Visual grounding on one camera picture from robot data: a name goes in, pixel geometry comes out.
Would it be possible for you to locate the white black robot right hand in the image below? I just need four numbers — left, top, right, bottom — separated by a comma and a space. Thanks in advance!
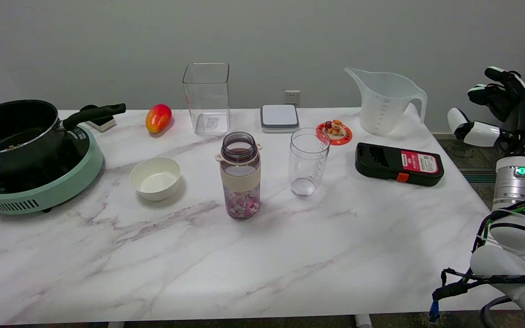
447, 66, 525, 155

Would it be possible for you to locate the clear bottle with pink candy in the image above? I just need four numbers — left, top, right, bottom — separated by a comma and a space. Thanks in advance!
215, 132, 263, 221

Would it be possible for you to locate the floor vent grille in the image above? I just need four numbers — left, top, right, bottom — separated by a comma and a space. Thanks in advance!
461, 169, 496, 184

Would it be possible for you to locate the translucent measuring jug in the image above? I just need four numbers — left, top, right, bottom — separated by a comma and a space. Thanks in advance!
344, 67, 428, 136

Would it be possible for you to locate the black box with red label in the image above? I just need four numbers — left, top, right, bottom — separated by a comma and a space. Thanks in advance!
355, 142, 445, 187

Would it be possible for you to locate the red round coaster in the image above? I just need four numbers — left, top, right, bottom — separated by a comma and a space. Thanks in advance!
316, 121, 353, 146

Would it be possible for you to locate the clear plastic measuring cup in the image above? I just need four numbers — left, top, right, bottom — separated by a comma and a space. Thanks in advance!
288, 128, 331, 197

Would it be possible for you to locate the white grey kitchen scale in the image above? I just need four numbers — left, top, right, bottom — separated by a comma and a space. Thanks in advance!
260, 104, 299, 133

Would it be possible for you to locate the clear square plastic container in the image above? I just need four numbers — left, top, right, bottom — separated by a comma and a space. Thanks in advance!
182, 63, 231, 136

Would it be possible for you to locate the red yellow mango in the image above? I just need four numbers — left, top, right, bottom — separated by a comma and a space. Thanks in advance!
145, 104, 173, 134

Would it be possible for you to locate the white bowl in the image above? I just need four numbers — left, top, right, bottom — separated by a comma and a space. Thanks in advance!
130, 157, 181, 201

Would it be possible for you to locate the white block with black top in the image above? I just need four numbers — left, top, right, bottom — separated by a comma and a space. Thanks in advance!
80, 105, 117, 133

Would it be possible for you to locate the green induction cooker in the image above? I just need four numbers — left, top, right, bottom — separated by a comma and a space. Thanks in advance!
0, 122, 104, 215

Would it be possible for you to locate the black green cable bundle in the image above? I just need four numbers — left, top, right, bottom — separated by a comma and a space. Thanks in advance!
429, 194, 525, 323

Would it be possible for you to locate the black looping cable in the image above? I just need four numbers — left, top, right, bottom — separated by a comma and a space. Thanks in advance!
479, 295, 515, 328

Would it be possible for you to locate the black pot with handle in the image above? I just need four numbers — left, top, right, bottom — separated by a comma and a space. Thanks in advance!
0, 99, 127, 176

